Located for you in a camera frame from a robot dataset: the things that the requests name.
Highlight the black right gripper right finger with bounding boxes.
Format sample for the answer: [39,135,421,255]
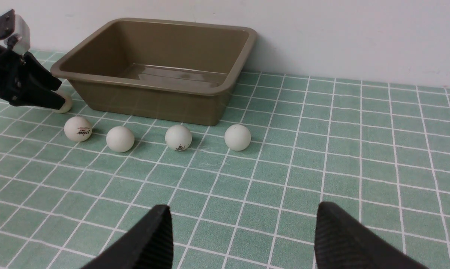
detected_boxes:
[314,201,426,269]

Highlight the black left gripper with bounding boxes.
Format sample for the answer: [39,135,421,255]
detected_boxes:
[0,46,66,109]

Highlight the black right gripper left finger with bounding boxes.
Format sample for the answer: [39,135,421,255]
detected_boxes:
[83,204,174,269]

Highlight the white ping-pong ball with logo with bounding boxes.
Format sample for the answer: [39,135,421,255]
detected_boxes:
[63,116,92,142]

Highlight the white ping-pong ball marked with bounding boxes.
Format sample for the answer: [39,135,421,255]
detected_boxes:
[165,124,192,151]

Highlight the green checked tablecloth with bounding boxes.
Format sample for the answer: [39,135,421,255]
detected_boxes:
[0,72,450,269]

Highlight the olive brown plastic bin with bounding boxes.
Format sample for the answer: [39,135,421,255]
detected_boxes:
[50,18,258,126]

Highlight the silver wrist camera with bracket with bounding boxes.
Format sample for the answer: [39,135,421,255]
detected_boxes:
[0,9,31,56]

